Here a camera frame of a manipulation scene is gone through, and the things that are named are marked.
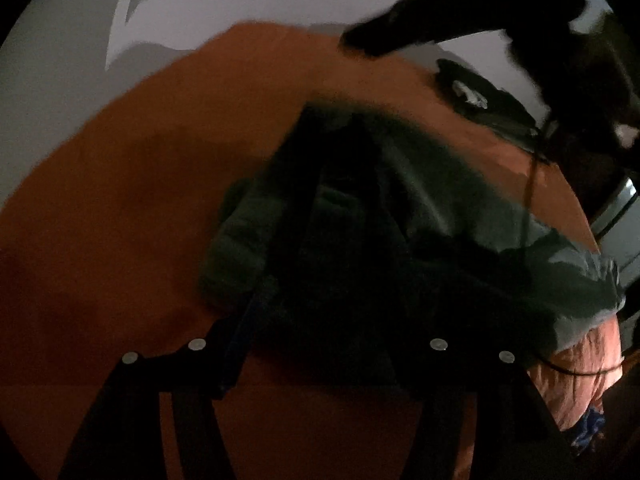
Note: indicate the orange blanket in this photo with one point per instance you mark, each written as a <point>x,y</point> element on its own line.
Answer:
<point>125,210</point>

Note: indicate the blue patterned cloth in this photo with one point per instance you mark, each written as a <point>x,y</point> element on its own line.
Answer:
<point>590,425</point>

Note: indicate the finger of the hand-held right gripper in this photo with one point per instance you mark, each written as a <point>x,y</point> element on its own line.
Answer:
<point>390,30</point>

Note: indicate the black folded clothes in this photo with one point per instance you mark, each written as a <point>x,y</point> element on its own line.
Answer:
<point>495,110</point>

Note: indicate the dark green sweater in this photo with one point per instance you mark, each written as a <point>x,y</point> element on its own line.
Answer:
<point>450,200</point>

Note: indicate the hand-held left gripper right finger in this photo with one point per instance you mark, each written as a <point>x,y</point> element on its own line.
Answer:
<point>430,365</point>

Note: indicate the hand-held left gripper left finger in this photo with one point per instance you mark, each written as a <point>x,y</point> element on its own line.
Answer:
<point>227,360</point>

